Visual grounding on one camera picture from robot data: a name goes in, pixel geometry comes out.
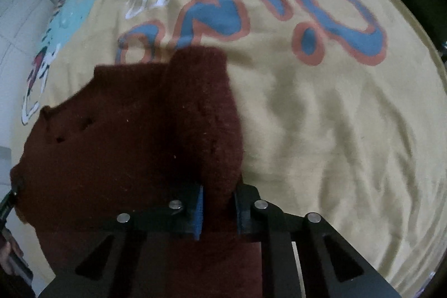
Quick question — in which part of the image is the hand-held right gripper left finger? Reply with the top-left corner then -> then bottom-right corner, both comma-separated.
38,184 -> 206,298

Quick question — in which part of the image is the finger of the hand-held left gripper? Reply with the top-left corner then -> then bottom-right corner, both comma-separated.
0,189 -> 18,226

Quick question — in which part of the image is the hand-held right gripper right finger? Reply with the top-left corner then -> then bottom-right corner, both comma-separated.
232,183 -> 402,298

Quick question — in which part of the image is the dark red knit sweater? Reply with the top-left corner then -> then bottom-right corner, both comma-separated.
10,46 -> 262,298

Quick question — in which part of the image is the person's left hand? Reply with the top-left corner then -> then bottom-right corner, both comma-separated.
0,237 -> 16,276

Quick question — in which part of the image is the yellow printed bed sheet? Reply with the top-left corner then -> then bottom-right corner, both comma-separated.
21,0 -> 445,298

